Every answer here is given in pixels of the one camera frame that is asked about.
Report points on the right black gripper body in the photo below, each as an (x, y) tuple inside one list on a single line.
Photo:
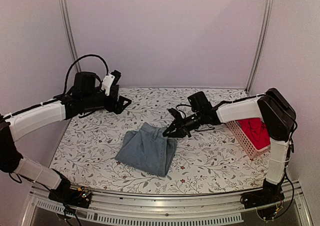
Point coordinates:
[(190, 124)]

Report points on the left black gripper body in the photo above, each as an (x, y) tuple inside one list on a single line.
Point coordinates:
[(110, 106)]

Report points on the light blue denim jeans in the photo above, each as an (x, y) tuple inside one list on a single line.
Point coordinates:
[(148, 150)]

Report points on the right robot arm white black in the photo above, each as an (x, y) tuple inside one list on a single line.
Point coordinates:
[(267, 120)]

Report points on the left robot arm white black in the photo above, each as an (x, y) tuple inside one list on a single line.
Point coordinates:
[(89, 94)]

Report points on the pink perforated laundry basket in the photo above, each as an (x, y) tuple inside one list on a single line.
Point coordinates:
[(244, 141)]

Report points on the floral patterned table mat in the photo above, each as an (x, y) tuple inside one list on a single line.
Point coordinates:
[(210, 161)]

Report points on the red garment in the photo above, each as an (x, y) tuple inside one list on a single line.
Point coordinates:
[(256, 131)]

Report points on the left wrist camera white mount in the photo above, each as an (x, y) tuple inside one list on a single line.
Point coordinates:
[(111, 79)]

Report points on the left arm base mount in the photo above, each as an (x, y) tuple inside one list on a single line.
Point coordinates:
[(79, 197)]

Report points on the left aluminium frame post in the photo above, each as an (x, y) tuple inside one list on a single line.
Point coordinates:
[(68, 28)]

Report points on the aluminium frame post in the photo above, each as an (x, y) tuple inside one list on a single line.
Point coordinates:
[(68, 28), (260, 45)]

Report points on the front aluminium rail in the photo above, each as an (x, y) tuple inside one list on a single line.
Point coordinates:
[(112, 208)]

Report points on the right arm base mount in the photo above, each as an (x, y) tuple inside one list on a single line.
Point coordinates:
[(267, 202)]

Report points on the right aluminium frame post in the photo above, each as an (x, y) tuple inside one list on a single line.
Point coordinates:
[(260, 45)]

